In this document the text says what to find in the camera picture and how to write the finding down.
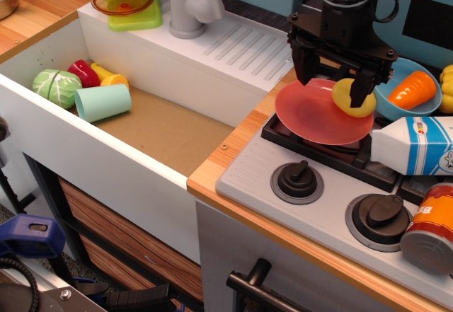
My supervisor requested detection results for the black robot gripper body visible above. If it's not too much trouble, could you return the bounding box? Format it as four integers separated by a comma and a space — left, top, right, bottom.
288, 0, 398, 81

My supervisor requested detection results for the black oven door handle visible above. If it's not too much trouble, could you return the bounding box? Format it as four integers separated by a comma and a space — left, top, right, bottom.
226, 258, 305, 311

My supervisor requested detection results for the black stove knob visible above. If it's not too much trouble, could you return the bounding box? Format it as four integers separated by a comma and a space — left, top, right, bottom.
270, 160, 324, 205
345, 194, 412, 253

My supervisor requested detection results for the yellow toy bell pepper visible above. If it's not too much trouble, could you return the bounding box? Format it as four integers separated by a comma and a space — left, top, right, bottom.
439, 64, 453, 115

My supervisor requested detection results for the pink plastic plate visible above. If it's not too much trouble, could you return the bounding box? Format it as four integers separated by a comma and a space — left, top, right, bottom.
275, 79, 374, 145

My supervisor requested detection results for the grey toy stove top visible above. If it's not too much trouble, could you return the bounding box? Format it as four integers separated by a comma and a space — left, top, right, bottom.
216, 113, 452, 308

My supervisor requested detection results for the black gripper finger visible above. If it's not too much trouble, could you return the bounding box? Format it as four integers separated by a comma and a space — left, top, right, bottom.
350, 66, 382, 108
291, 42, 320, 86

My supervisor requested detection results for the red toy pepper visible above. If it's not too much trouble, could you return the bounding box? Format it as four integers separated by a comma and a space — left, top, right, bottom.
67, 59, 101, 88

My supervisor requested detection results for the mint green plastic cup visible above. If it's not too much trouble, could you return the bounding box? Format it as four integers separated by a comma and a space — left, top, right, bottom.
74, 84, 132, 122

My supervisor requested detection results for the wooden drawer cabinet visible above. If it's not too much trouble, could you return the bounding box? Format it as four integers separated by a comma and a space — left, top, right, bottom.
25, 156, 204, 311

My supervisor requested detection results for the grey toy faucet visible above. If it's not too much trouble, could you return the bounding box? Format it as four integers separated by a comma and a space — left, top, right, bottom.
169, 0, 225, 39

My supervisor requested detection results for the blue plastic bowl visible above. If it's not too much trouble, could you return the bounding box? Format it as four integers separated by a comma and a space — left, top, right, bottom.
373, 57, 442, 121

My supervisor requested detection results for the green plastic cutting board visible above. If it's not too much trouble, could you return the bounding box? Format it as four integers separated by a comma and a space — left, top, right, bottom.
108, 0, 163, 31

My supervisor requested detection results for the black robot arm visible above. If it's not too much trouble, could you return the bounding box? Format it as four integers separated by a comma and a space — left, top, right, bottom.
288, 0, 399, 108

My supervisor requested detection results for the white blue milk carton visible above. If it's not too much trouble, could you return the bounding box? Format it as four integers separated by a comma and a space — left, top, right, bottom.
370, 117, 452, 176

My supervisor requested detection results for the orange toy fruit slice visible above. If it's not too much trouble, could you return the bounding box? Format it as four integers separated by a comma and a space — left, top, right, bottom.
100, 74, 130, 89

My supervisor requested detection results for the small metal pot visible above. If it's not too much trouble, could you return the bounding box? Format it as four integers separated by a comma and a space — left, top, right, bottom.
0, 0, 19, 20

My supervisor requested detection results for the right black stove knob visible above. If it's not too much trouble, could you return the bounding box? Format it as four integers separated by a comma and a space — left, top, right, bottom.
345, 194, 412, 253

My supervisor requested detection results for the yellow toy potato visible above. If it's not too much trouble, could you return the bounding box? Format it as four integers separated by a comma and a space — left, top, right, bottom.
332, 78, 377, 118

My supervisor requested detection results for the blue clamp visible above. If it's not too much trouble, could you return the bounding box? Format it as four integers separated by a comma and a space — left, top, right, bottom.
1, 214, 66, 258

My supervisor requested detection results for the teal wall cabinet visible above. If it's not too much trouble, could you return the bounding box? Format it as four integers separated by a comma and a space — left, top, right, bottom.
240, 0, 452, 69

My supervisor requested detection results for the white toy sink basin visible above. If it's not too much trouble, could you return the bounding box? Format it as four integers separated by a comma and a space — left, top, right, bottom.
1, 4, 292, 262

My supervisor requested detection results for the orange toy soup can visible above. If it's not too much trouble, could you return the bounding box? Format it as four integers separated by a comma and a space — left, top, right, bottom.
401, 183, 452, 275

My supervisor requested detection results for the green toy cabbage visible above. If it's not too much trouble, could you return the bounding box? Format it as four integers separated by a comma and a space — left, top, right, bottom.
32, 69, 82, 109

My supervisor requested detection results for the yellow toy corn piece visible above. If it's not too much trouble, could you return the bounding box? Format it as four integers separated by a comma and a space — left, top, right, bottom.
91, 62, 114, 81

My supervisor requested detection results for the left black stove knob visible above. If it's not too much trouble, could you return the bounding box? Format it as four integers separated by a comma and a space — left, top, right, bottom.
270, 160, 324, 205

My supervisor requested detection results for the orange toy carrot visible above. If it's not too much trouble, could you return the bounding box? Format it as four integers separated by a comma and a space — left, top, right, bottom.
387, 71, 437, 110

